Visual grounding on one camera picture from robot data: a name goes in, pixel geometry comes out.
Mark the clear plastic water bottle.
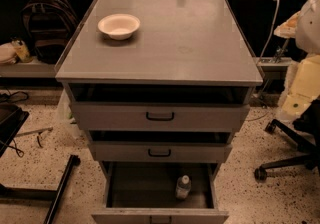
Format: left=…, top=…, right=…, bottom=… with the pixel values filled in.
left=175, top=175, right=191, bottom=200

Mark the top grey drawer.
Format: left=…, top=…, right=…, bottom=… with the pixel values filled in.
left=71, top=87, right=249, bottom=132

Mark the white paper bowl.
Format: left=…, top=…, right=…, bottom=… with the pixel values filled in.
left=98, top=14, right=140, bottom=40

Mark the grey metal drawer cabinet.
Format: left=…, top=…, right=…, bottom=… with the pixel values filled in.
left=54, top=0, right=264, bottom=224

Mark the white cloth item on shelf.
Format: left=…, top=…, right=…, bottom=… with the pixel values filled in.
left=0, top=43, right=17, bottom=65

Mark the middle grey drawer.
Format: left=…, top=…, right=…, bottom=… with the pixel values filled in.
left=89, top=131, right=232, bottom=163

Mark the grey drawer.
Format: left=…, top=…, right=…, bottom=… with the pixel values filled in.
left=71, top=87, right=249, bottom=132
left=92, top=162, right=228, bottom=224
left=89, top=131, right=232, bottom=163

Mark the black table leg frame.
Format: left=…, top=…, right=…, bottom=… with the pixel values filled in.
left=0, top=155, right=81, bottom=224

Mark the small yellow bottle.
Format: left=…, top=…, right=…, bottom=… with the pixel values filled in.
left=12, top=38, right=32, bottom=63

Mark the bottom grey drawer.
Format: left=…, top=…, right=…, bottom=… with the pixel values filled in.
left=92, top=162, right=228, bottom=224

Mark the dark brown backpack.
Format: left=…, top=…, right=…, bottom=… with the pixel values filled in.
left=21, top=0, right=79, bottom=64

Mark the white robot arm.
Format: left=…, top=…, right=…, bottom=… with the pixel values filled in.
left=274, top=0, right=320, bottom=121

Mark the white power cable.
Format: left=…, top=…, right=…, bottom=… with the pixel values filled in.
left=258, top=0, right=281, bottom=66

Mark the black office chair base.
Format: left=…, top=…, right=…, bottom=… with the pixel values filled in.
left=254, top=99, right=320, bottom=182

